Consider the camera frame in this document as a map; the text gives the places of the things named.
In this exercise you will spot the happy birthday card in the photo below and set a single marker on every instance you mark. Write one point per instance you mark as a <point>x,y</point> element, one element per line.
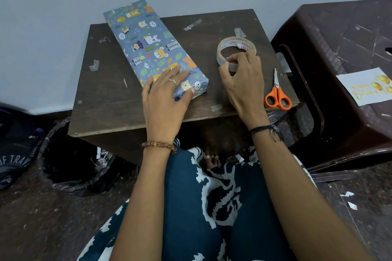
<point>358,89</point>

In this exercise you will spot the black lined trash bin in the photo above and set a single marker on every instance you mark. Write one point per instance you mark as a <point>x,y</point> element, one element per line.
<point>64,166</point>

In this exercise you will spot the small dark wooden table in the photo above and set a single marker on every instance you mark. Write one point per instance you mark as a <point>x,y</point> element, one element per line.
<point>104,98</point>

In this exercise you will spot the person's left forearm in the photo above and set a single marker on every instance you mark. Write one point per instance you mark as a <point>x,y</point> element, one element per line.
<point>141,208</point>

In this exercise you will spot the crumpled paper scraps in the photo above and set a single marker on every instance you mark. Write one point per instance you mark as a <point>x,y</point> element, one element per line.
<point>102,156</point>

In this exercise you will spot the person's bare foot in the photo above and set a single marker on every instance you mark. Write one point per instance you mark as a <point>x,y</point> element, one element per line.
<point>212,161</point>

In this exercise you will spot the brown plastic stool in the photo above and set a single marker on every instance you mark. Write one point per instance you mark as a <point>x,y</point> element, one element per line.
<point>321,117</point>

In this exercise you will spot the clear tape roll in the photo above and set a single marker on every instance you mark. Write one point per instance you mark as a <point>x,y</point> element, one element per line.
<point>220,52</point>

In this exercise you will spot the person's left hand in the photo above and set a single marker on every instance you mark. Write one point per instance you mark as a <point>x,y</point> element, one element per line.
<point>162,114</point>

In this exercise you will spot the white paper scrap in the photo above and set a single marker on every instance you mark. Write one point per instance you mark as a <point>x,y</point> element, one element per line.
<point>347,194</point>
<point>352,206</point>

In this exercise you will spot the black purple backpack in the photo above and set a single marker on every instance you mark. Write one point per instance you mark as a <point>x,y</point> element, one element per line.
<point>15,153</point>

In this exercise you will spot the teal white patterned trousers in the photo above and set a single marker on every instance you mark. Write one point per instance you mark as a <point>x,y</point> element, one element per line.
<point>190,208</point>

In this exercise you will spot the crumpled clear tape piece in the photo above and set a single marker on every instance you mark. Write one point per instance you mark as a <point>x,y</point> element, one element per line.
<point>193,24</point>

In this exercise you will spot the person's right forearm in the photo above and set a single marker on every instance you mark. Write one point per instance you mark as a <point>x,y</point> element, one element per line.
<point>300,202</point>

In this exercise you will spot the person's right hand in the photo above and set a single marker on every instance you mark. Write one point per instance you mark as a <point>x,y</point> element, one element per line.
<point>248,92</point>

